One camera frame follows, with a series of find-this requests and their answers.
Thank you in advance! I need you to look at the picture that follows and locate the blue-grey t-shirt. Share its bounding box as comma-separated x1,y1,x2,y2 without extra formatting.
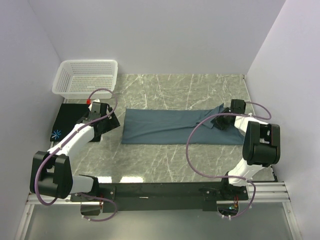
121,104,245,145

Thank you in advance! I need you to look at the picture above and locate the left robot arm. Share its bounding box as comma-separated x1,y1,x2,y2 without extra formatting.
29,101,120,205

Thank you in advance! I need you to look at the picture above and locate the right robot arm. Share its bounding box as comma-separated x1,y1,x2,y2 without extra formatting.
211,99,281,200

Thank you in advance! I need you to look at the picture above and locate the folded black t-shirt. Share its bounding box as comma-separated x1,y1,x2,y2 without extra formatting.
49,103,89,143

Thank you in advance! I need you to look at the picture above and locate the white plastic basket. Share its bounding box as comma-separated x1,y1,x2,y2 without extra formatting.
52,59,118,100

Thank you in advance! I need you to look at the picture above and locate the black base beam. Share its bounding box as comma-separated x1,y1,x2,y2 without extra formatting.
69,181,251,217

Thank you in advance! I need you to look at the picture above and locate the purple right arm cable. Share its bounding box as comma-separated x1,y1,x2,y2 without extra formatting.
186,101,273,221

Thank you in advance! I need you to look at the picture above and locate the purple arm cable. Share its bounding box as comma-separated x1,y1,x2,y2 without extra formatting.
34,88,119,223
186,101,273,221

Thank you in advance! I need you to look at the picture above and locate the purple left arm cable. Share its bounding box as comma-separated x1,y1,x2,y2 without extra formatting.
34,88,119,223

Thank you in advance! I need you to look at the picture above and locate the aluminium rail frame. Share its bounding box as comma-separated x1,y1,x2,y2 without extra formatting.
14,74,298,240

